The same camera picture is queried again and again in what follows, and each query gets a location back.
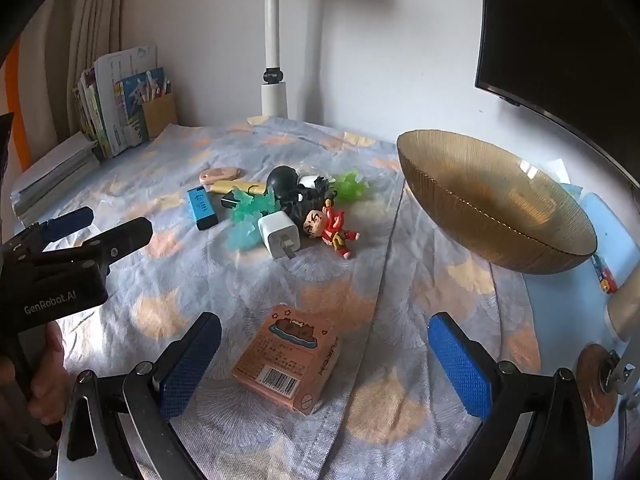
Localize teal crystal toy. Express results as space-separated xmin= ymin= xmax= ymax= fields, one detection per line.
xmin=225 ymin=187 xmax=281 ymax=252

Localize red cartoon figurine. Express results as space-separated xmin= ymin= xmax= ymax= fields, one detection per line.
xmin=302 ymin=199 xmax=361 ymax=260

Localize amber ribbed glass bowl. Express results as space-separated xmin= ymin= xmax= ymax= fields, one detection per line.
xmin=396 ymin=130 xmax=598 ymax=275

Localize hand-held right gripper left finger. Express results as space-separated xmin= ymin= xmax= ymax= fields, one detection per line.
xmin=57 ymin=311 xmax=223 ymax=480

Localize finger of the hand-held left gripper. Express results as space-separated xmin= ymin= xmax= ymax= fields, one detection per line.
xmin=0 ymin=206 xmax=95 ymax=262
xmin=45 ymin=217 xmax=154 ymax=277

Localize black white toy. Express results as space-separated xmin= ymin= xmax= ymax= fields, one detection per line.
xmin=292 ymin=174 xmax=335 ymax=223

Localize person's left hand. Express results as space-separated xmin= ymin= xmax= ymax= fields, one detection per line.
xmin=27 ymin=321 xmax=68 ymax=417

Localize round cork coaster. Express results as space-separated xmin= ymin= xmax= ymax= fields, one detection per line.
xmin=575 ymin=344 xmax=623 ymax=428

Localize green crystal toy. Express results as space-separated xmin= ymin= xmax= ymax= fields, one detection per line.
xmin=332 ymin=170 xmax=373 ymax=206

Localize printed blue tablecloth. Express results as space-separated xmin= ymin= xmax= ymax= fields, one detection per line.
xmin=10 ymin=115 xmax=543 ymax=480

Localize black flat screen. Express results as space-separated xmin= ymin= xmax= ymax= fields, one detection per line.
xmin=474 ymin=0 xmax=640 ymax=186

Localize colourful upright books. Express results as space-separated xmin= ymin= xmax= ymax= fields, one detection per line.
xmin=75 ymin=67 xmax=112 ymax=159

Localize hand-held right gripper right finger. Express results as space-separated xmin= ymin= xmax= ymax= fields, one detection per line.
xmin=428 ymin=311 xmax=594 ymax=480

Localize cardboard pen holder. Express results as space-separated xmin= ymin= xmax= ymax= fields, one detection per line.
xmin=141 ymin=79 xmax=179 ymax=142

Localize blue rectangular case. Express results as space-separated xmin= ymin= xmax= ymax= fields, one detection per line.
xmin=187 ymin=186 xmax=219 ymax=231

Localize orange packet with clear top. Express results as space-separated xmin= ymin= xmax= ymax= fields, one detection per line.
xmin=233 ymin=304 xmax=342 ymax=416

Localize beige curtain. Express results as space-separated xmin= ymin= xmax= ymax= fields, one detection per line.
xmin=5 ymin=0 xmax=132 ymax=171

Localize white plug charger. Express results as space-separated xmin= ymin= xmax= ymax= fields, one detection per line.
xmin=257 ymin=211 xmax=301 ymax=260

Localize light blue mat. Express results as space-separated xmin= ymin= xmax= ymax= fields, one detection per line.
xmin=577 ymin=192 xmax=640 ymax=311

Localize black round toy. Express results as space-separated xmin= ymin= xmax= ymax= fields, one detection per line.
xmin=266 ymin=165 xmax=302 ymax=208

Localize beige jar white lid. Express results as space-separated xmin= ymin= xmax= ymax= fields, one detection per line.
xmin=604 ymin=264 xmax=640 ymax=345

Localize yellow plastic tool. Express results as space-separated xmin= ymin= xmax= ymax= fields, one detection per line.
xmin=210 ymin=180 xmax=268 ymax=197

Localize white paper sheet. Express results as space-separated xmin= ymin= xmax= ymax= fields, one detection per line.
xmin=542 ymin=159 xmax=574 ymax=184

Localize flat stack of books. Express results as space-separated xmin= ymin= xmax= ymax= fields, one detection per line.
xmin=10 ymin=132 xmax=101 ymax=220

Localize metal clip stand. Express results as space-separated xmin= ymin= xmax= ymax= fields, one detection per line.
xmin=600 ymin=347 xmax=640 ymax=407

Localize stack of books and papers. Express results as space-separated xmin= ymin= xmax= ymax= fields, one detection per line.
xmin=94 ymin=46 xmax=158 ymax=157

